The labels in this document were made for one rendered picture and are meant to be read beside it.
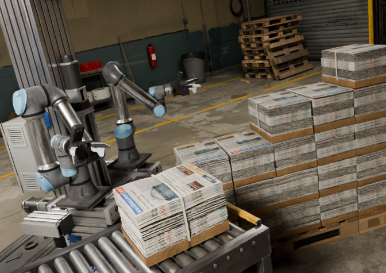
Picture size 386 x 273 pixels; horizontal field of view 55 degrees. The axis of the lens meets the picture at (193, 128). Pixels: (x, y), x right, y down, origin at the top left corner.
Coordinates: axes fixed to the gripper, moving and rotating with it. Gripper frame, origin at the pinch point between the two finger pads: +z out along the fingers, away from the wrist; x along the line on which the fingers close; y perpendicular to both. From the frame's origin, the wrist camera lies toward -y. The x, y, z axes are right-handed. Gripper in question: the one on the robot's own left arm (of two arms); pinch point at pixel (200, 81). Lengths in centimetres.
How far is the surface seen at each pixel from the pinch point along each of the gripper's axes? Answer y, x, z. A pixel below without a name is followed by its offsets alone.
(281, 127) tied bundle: 26, 37, 44
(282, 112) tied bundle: 17, 36, 45
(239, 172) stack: 48, 46, 13
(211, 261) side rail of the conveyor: 25, 137, -15
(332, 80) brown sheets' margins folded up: 14, 4, 91
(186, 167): 7, 98, -18
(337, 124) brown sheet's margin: 33, 33, 81
